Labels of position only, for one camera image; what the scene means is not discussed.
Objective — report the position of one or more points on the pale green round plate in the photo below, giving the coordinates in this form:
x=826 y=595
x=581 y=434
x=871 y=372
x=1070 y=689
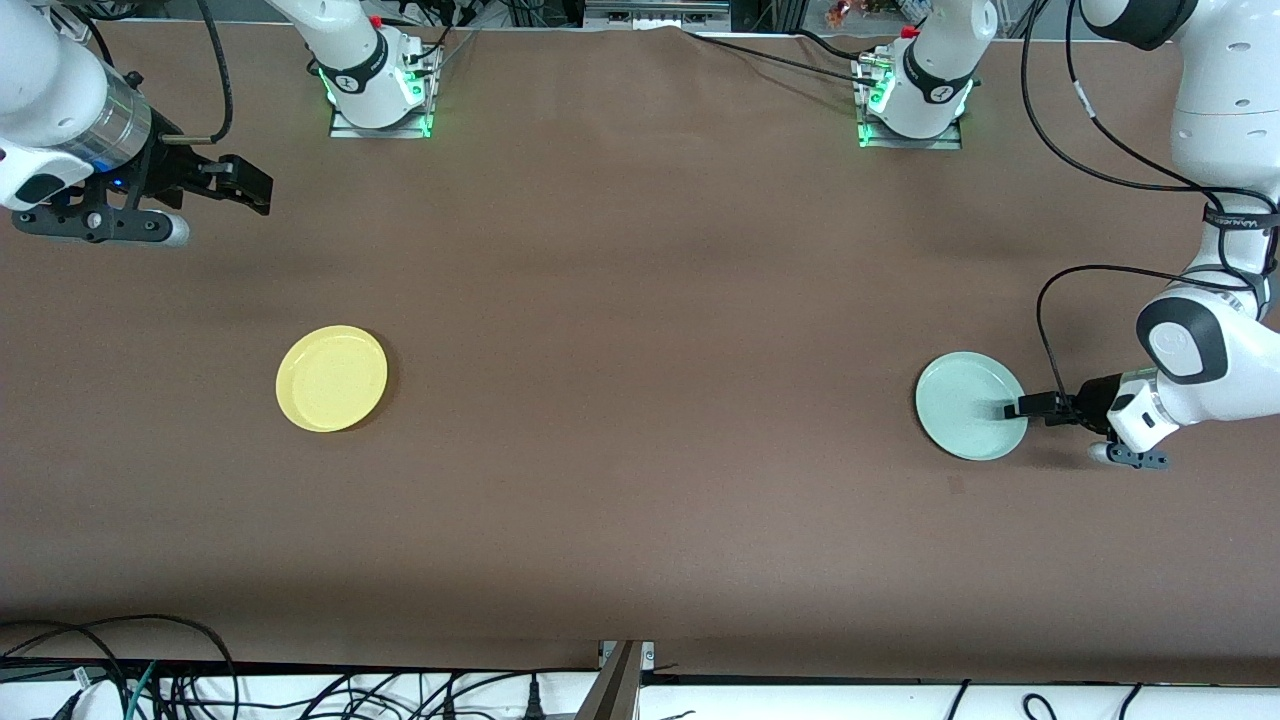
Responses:
x=960 y=405

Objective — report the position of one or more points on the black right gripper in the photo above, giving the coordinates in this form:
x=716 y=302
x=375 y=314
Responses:
x=168 y=168

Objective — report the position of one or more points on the table cover sheet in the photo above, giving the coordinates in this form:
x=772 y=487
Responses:
x=640 y=400

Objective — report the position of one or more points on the white lower bench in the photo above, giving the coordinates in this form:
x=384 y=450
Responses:
x=300 y=705

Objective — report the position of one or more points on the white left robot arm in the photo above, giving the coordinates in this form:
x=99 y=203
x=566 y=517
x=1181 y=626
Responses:
x=1225 y=100

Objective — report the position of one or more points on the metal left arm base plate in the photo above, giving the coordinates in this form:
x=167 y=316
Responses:
x=905 y=142

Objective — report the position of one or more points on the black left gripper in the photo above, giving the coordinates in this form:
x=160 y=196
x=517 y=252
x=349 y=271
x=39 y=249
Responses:
x=1097 y=397

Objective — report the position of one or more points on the yellow round plate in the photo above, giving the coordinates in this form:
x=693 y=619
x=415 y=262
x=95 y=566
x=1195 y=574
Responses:
x=330 y=378

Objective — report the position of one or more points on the grey metal frame profile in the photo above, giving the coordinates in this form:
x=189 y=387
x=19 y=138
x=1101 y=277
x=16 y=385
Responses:
x=612 y=685

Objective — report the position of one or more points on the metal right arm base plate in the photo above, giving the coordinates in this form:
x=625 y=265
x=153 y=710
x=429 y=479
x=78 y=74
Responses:
x=385 y=128

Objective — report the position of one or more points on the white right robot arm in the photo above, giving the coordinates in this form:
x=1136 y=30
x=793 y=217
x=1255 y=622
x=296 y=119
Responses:
x=50 y=90

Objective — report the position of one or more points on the silver metal frame bar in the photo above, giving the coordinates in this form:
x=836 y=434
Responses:
x=655 y=12

